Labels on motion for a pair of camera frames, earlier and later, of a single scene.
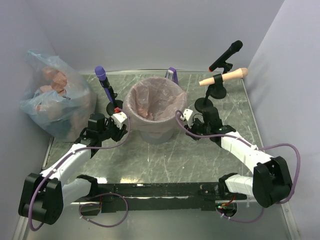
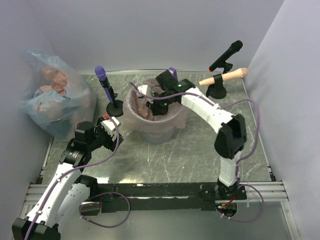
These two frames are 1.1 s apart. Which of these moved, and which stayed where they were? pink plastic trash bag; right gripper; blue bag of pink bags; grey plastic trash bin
Moved: right gripper
Stayed: grey plastic trash bin; blue bag of pink bags; pink plastic trash bag
